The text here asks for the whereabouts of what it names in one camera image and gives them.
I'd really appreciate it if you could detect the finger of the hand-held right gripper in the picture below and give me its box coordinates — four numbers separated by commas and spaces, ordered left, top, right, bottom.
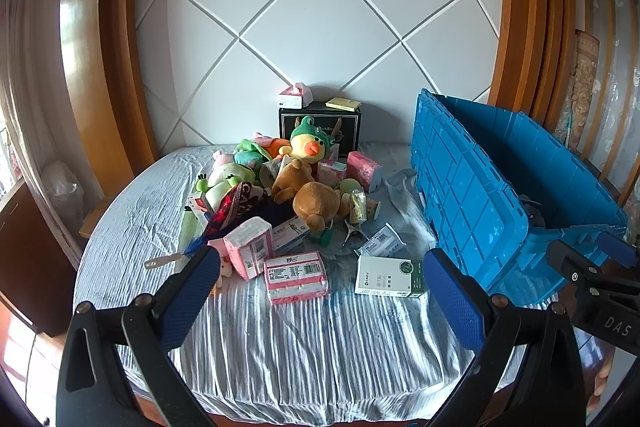
546, 240, 640, 303
597, 231, 640, 268

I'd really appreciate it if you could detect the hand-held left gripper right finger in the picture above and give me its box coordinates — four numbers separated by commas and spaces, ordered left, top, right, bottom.
422, 248, 587, 427

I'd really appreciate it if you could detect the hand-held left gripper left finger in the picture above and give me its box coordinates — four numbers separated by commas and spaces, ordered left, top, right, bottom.
56, 246, 223, 427

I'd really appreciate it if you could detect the white bear plush orange cloth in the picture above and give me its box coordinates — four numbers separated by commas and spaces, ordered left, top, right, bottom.
206, 238, 237, 290

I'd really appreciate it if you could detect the blue plastic storage crate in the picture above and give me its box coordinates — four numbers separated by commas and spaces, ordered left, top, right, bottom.
410, 88, 630, 308

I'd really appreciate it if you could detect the blue white medicine box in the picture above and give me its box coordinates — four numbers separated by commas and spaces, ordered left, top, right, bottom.
271, 216, 313, 254

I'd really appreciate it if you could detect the person's right hand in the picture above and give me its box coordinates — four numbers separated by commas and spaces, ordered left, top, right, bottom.
587, 352, 618, 415

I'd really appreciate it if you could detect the metal spoon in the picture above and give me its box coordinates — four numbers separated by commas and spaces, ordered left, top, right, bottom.
143, 253, 185, 270

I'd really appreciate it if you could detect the light green box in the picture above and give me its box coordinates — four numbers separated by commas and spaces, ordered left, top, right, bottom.
179, 211, 202, 254

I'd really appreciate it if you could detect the white box green corner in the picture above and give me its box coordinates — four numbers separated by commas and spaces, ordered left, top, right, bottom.
355, 254, 427, 298

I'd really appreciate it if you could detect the pink wrapped packet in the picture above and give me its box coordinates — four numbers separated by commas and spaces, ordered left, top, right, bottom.
223, 216, 275, 281

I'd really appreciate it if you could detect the small red white box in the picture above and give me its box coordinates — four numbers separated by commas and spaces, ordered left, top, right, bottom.
186, 193, 215, 228

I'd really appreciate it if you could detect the blue white sachet packet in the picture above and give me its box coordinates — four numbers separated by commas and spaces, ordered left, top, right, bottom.
355, 222, 405, 258

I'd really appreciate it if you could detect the dark patterned pouch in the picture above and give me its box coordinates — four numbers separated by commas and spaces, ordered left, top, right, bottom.
191, 181, 273, 253

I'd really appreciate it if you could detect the pink labelled box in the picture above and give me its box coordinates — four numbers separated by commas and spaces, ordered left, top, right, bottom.
263, 251, 330, 306

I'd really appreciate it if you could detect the green frog plush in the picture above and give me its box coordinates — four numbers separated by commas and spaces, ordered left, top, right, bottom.
195, 163, 261, 212

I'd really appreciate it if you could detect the floral curtain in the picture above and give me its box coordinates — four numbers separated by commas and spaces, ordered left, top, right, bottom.
555, 0, 640, 208

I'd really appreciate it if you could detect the teal plush toy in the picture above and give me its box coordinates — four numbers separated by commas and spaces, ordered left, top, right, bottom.
234, 138, 268, 166

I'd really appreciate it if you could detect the brown bear plush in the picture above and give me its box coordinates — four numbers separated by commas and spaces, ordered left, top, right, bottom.
271, 158, 353, 231

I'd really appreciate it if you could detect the pink floral tissue pack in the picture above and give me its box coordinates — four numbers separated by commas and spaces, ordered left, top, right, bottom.
346, 151, 382, 192

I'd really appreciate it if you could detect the clear plastic bag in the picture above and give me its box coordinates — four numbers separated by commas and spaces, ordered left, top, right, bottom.
41, 160, 85, 235

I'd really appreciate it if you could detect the dark wooden cabinet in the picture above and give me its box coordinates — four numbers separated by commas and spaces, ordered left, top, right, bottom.
0, 181, 83, 338

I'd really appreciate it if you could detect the orange plush toy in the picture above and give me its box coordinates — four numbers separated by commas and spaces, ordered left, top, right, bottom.
260, 137, 293, 158

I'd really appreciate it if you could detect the pink white pad packet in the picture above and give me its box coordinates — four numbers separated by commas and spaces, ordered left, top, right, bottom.
318, 158, 348, 186

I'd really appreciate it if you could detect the yellow duck plush green hood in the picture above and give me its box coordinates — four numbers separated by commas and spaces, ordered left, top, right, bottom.
289, 115, 342, 166

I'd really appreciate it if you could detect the black gift box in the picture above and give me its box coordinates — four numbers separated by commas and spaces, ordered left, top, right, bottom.
278, 107, 362, 158

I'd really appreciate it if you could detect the pink tissue box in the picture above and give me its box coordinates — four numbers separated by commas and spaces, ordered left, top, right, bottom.
277, 82, 313, 110

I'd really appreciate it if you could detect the white curtain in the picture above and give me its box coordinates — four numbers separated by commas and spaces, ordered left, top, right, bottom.
0, 0, 76, 228

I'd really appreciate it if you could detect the white padded headboard panel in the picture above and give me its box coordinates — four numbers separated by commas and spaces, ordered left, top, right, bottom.
135, 0, 503, 152

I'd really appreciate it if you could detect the patterned wall hanging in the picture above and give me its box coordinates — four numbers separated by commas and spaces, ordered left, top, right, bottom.
570, 29, 601, 152

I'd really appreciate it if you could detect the wooden headboard post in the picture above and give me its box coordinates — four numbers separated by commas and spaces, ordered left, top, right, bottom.
60, 0, 161, 180
487, 0, 581, 128

